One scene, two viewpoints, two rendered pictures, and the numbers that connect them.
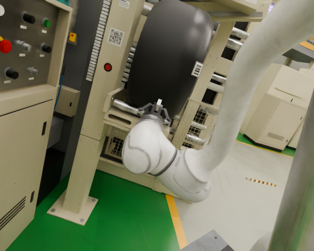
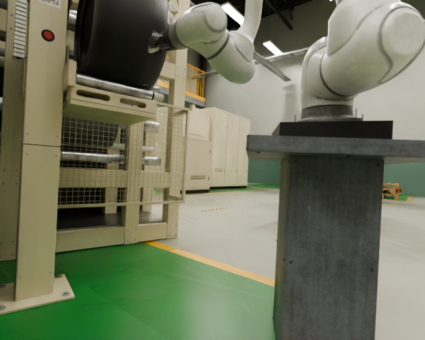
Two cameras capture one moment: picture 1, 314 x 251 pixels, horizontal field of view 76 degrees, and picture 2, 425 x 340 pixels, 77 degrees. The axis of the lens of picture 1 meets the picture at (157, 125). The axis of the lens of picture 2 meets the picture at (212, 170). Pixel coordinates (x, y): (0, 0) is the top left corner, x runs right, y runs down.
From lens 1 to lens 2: 0.80 m
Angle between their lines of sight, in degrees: 40
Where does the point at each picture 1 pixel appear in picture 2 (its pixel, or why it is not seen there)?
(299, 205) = not seen: outside the picture
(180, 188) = (241, 57)
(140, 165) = (220, 18)
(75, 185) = (33, 239)
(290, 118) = (202, 154)
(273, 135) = (195, 177)
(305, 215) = not seen: outside the picture
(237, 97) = not seen: outside the picture
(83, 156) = (39, 181)
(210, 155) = (251, 21)
